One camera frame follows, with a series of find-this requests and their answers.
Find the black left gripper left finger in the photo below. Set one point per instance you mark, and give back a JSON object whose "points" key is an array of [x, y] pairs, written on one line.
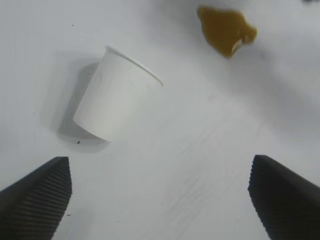
{"points": [[37, 200]]}

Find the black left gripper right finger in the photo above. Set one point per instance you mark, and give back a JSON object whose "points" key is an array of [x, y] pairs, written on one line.
{"points": [[282, 197]]}

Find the white paper cup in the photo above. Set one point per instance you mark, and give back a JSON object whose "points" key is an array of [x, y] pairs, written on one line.
{"points": [[117, 97]]}

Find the brown liquid spill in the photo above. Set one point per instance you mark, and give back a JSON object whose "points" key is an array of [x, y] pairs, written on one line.
{"points": [[222, 28]]}

